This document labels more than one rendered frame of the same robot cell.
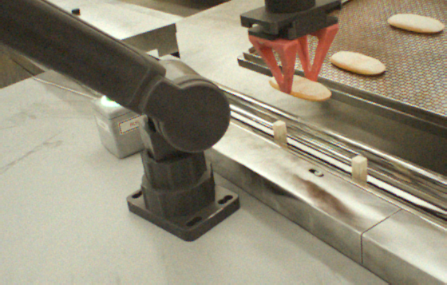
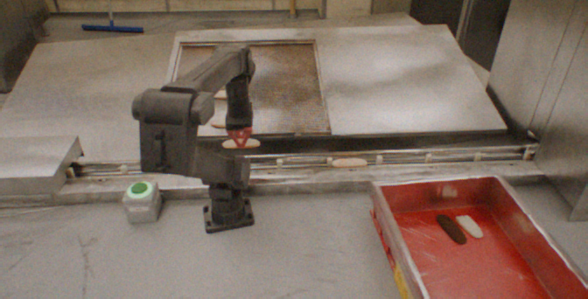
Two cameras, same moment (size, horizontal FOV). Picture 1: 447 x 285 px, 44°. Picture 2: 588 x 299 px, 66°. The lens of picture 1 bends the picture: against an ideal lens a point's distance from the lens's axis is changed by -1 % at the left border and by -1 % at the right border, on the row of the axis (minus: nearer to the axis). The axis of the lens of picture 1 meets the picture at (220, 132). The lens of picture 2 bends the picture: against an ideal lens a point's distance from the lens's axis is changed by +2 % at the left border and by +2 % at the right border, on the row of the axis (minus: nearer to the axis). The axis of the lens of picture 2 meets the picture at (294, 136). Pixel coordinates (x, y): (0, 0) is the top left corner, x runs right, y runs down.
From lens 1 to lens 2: 0.82 m
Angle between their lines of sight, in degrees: 55
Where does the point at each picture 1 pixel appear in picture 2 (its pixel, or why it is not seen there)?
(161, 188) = (233, 211)
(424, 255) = (334, 177)
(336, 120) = (224, 150)
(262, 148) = not seen: hidden behind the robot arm
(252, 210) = (255, 200)
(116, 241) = (227, 245)
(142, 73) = (233, 164)
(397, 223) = (317, 174)
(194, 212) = (245, 213)
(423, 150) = (273, 148)
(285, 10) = (245, 115)
